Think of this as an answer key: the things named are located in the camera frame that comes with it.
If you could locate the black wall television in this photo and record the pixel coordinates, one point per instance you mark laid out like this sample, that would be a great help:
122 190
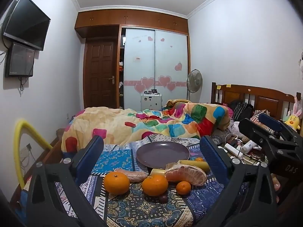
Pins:
26 21

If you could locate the wooden bed side rail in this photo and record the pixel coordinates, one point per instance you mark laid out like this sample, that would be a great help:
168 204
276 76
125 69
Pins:
51 153

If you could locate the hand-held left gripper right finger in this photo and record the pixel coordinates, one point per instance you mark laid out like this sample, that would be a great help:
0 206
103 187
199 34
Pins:
213 160

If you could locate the yellow plush toy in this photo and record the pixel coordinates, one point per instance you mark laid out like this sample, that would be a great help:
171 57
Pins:
293 120

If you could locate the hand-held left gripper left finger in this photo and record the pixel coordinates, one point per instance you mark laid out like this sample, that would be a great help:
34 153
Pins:
91 156

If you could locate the white power strip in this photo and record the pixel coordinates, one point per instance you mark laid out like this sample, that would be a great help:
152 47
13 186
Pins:
233 150

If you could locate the small black wall monitor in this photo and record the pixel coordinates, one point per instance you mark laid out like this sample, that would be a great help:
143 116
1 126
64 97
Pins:
20 61

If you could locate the wall socket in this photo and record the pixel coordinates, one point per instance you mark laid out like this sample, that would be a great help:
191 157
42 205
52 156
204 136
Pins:
26 150

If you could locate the sweet potato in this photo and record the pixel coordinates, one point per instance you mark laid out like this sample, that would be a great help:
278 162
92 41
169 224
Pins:
135 176

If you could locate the wooden wardrobe with sliding doors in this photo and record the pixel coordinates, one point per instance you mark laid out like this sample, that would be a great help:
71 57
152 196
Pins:
142 59

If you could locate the blue patterned cloth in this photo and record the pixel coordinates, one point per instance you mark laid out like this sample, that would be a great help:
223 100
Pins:
146 210

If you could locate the brown wooden door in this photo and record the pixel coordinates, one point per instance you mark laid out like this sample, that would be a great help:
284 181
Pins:
100 75

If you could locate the black backpack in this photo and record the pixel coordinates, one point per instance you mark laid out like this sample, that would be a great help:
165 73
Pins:
242 111

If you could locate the large orange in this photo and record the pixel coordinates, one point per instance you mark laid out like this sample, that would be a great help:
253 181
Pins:
116 184
155 185

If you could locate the dark grape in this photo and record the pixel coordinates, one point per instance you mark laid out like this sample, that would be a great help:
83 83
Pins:
162 198

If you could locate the yellow foam tube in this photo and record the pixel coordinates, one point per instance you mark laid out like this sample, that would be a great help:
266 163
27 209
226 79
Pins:
17 146

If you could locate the person's right hand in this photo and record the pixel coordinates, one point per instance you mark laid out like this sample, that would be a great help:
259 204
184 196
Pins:
275 183

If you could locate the large peeled pomelo piece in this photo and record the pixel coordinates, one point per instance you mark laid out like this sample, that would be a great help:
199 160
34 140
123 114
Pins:
187 175

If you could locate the small orange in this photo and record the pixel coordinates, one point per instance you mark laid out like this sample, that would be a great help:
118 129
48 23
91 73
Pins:
199 159
183 187

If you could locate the white bottle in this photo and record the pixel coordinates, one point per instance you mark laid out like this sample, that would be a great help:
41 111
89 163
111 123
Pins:
248 146

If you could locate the wooden bed headboard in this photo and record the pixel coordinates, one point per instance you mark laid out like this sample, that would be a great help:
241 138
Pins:
260 97

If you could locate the purple plate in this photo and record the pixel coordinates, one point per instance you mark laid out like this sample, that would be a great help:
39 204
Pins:
162 153

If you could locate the standing fan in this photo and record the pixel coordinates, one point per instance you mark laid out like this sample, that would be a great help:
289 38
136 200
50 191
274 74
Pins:
194 80

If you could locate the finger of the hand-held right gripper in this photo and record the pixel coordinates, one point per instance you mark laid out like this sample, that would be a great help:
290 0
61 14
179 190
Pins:
268 121
260 134

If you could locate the colourful patchwork blanket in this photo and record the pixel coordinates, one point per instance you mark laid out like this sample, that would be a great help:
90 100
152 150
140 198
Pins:
118 125

